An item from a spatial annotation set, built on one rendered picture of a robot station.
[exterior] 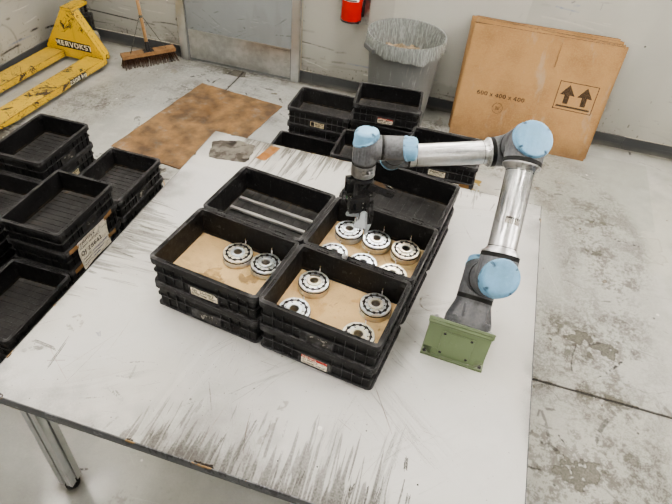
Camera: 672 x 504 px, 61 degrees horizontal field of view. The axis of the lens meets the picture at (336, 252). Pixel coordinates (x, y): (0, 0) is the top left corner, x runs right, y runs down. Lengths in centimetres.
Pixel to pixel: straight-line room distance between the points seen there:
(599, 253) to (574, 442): 137
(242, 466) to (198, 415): 21
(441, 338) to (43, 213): 190
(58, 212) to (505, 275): 203
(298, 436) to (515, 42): 334
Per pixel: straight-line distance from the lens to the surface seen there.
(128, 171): 330
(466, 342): 187
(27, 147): 343
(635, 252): 392
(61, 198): 300
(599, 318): 337
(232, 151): 278
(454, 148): 188
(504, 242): 175
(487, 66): 444
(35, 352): 206
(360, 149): 171
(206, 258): 203
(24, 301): 286
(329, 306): 186
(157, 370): 190
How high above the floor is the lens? 221
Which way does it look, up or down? 42 degrees down
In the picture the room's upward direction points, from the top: 6 degrees clockwise
